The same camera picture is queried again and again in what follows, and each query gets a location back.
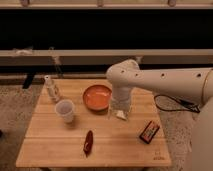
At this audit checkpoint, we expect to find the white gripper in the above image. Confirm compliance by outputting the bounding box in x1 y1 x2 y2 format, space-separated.
108 87 132 120

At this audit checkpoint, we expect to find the dark red pepper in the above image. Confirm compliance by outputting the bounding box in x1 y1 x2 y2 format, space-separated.
83 130 93 156

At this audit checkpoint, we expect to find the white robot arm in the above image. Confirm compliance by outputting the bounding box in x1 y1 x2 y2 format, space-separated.
106 60 213 171

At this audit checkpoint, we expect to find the orange ceramic bowl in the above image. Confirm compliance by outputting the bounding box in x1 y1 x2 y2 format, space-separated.
83 84 112 111

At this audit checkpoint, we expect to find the white soap bar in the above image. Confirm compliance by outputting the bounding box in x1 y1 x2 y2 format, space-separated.
116 110 126 120

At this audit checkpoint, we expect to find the black orange battery pack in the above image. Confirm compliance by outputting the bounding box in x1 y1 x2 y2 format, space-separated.
139 121 160 144

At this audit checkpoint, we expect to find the wooden table top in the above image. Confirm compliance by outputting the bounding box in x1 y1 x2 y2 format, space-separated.
16 79 171 168

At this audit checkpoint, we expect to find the clear plastic cup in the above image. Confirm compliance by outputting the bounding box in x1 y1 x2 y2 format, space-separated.
55 99 74 123

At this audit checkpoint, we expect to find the small white bottle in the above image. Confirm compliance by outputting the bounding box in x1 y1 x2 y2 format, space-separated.
44 75 60 103

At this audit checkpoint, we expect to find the black cable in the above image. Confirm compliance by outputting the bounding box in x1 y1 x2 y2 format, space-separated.
153 94 201 114

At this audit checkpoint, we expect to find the grey horizontal rail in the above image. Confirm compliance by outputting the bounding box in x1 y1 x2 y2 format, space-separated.
0 49 213 66

